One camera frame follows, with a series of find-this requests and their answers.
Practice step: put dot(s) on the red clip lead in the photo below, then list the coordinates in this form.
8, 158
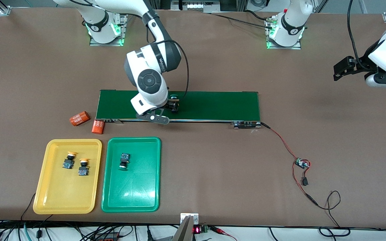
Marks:
219, 230

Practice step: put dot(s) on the green conveyor belt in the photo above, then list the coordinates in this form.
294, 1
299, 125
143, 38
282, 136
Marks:
219, 105

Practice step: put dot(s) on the green plastic tray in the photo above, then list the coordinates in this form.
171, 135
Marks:
131, 190

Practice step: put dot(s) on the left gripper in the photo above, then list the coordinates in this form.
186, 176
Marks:
361, 62

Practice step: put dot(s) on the red digit display module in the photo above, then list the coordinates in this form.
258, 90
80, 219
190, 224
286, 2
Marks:
197, 230

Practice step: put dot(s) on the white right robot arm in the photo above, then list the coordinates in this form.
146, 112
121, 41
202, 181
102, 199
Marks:
95, 16

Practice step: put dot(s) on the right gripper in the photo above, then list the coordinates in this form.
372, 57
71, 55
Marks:
172, 106

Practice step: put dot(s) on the grey metal bracket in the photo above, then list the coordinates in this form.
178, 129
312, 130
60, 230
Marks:
186, 231

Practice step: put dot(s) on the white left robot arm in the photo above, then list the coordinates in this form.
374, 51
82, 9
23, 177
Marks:
292, 23

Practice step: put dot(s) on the orange 4680 cylinder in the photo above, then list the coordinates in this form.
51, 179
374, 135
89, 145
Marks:
98, 127
80, 118

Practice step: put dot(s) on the black inline switch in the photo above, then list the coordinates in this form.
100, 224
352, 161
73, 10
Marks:
304, 181

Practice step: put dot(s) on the yellow push button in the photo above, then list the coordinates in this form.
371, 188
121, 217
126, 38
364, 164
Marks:
83, 172
67, 164

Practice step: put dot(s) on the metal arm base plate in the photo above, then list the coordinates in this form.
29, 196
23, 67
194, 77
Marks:
124, 26
281, 47

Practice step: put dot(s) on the small black circuit board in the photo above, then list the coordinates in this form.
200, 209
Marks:
302, 163

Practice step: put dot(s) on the yellow plastic tray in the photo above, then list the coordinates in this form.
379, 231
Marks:
67, 194

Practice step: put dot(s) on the grey control box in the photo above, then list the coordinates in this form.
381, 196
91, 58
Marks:
193, 5

